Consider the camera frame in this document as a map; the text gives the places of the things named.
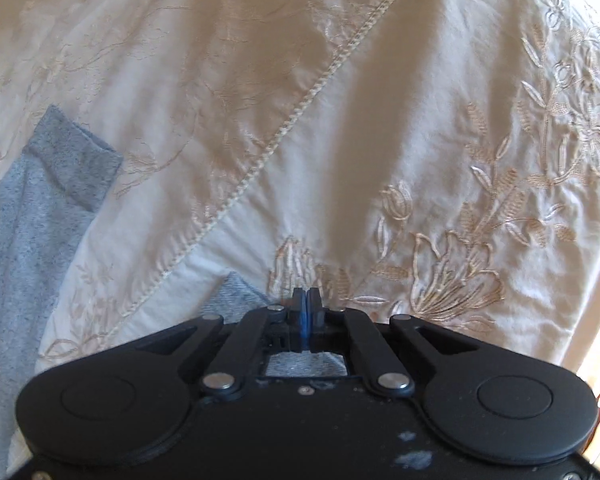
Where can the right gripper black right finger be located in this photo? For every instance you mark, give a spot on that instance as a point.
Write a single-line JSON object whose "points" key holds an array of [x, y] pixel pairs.
{"points": [[323, 325]]}

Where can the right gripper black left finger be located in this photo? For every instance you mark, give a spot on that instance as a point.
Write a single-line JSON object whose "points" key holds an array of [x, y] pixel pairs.
{"points": [[286, 324]]}

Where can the grey speckled knit pants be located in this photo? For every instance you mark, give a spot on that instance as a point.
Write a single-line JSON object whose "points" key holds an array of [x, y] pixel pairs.
{"points": [[25, 239]]}

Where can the cream embroidered bedspread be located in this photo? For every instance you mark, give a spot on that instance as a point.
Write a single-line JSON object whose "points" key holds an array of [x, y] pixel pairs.
{"points": [[439, 158]]}

